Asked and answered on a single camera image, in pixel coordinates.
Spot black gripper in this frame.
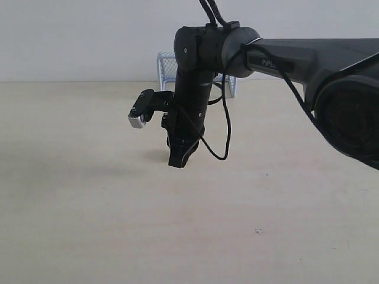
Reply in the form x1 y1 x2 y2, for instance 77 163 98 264
165 69 213 168

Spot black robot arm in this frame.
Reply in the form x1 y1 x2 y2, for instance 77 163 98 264
162 22 378 169

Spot light blue miniature soccer goal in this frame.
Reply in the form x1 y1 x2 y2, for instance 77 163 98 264
156 51 237 98

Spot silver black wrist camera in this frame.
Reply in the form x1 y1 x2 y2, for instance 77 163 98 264
128 89 174 129

